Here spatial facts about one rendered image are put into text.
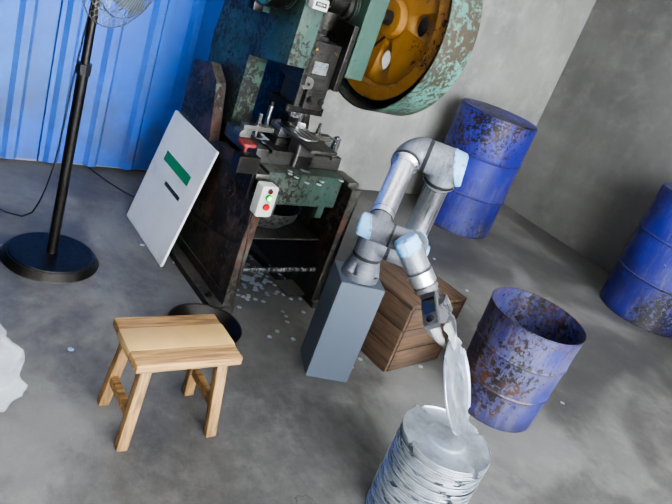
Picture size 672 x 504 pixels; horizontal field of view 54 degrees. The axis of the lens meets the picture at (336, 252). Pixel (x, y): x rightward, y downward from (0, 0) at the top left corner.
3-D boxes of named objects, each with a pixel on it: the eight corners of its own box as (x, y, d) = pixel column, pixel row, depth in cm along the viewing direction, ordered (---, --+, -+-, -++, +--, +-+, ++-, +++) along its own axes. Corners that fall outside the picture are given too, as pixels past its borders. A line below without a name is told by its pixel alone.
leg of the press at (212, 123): (233, 312, 289) (294, 120, 253) (209, 314, 281) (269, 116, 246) (159, 213, 351) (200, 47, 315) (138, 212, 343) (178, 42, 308)
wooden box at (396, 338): (437, 358, 312) (467, 298, 298) (383, 372, 286) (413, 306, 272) (382, 311, 336) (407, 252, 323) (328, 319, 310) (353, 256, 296)
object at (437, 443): (452, 403, 222) (453, 402, 221) (508, 468, 200) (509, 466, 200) (385, 410, 205) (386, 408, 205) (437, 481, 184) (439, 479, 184)
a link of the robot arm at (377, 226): (404, 120, 222) (358, 219, 192) (435, 132, 222) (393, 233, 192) (395, 144, 232) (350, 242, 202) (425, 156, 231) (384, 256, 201)
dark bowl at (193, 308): (249, 358, 263) (254, 344, 260) (180, 365, 244) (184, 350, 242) (218, 314, 283) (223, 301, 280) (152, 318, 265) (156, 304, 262)
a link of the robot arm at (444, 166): (387, 247, 259) (434, 132, 223) (422, 261, 258) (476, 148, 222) (379, 265, 250) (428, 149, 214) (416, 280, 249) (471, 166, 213)
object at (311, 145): (328, 181, 281) (339, 153, 276) (302, 179, 273) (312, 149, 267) (299, 157, 298) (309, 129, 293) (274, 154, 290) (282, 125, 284)
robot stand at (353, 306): (346, 382, 270) (385, 291, 252) (305, 375, 265) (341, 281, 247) (339, 356, 286) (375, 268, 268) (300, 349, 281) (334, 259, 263)
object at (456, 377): (471, 371, 215) (474, 371, 214) (463, 454, 196) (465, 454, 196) (449, 317, 196) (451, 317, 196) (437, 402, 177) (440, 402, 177)
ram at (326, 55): (326, 114, 284) (349, 47, 272) (298, 109, 274) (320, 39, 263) (306, 100, 295) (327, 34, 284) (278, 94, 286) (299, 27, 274)
